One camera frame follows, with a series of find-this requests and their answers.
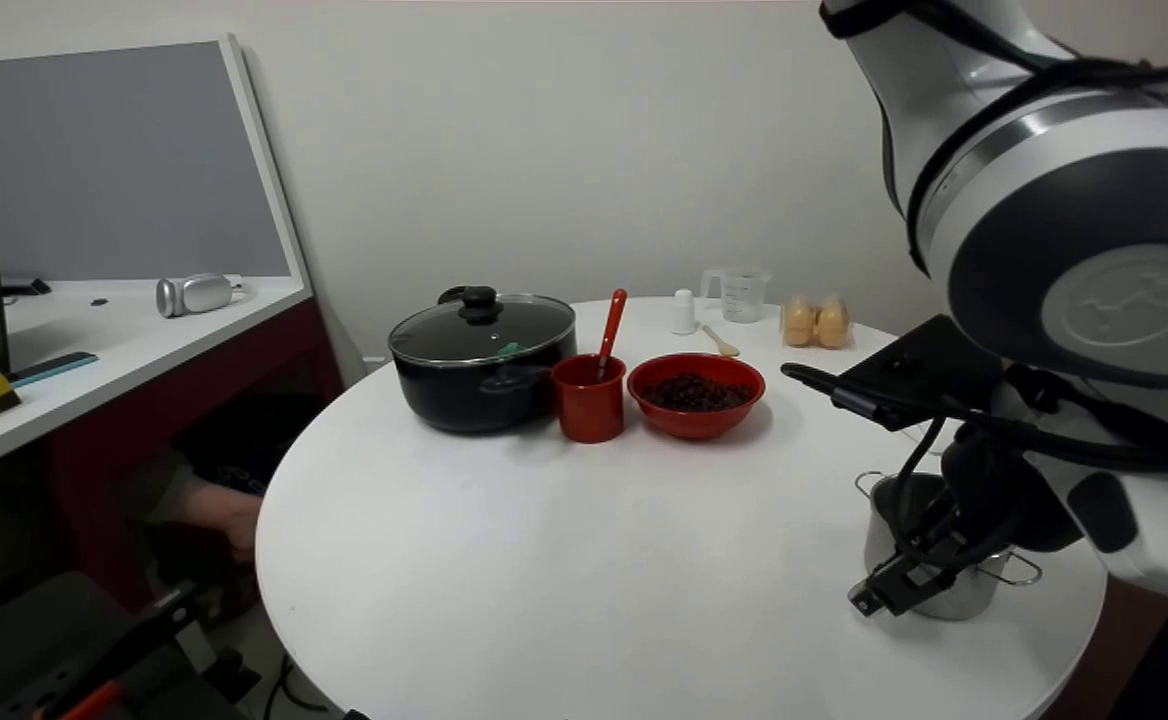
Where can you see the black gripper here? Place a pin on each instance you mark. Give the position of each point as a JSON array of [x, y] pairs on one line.
[[1005, 480]]

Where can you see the small silver pot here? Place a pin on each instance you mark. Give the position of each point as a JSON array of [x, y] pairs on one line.
[[968, 595]]

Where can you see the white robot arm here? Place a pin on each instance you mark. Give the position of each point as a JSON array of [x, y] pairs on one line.
[[1078, 203]]

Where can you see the black cooking pot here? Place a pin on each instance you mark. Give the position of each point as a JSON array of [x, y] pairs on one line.
[[477, 403]]

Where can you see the glass pot lid black knob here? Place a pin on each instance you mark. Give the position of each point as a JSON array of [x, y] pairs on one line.
[[449, 335]]

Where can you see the brown egg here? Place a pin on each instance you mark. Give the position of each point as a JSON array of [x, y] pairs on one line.
[[832, 320], [799, 320]]

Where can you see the red bowl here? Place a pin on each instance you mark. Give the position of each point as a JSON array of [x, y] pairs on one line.
[[690, 427]]

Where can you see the dark beans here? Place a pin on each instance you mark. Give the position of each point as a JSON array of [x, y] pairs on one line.
[[697, 392]]

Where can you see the wooden spoon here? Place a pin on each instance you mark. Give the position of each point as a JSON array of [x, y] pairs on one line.
[[723, 341]]

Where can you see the clear measuring cup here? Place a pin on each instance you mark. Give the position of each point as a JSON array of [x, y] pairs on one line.
[[744, 297]]

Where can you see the white salt shaker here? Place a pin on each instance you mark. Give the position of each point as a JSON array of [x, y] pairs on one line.
[[681, 314]]

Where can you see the red cup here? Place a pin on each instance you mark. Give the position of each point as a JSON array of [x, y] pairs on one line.
[[591, 405]]

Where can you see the red spatula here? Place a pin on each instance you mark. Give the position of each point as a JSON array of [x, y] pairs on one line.
[[615, 320]]

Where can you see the seated person leg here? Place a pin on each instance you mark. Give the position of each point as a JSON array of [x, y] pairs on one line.
[[230, 512]]

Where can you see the silver cylindrical gadget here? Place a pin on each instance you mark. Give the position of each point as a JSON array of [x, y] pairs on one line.
[[196, 294]]

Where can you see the white desk with red panel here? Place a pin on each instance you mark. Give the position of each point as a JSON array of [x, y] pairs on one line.
[[119, 346]]

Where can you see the dark teal strip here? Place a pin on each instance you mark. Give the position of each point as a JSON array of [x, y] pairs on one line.
[[59, 366]]

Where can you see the black office chair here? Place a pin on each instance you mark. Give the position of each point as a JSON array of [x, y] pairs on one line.
[[27, 655]]

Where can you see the gray partition panel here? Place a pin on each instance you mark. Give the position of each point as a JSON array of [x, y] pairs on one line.
[[107, 160]]

